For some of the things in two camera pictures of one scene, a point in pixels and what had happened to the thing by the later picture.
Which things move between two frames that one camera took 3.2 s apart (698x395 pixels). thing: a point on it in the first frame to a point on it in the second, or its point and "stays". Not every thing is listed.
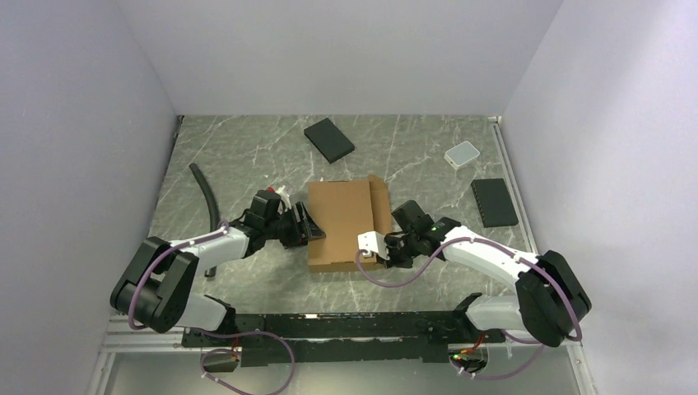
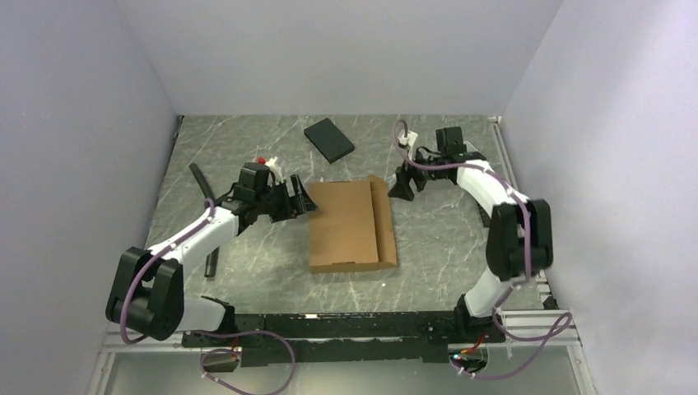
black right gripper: x=393 y=261 to x=402 y=188
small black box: x=331 y=142 stays
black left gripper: x=300 y=236 to x=298 y=204
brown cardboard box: x=343 y=210 stays
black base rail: x=341 y=339 stays
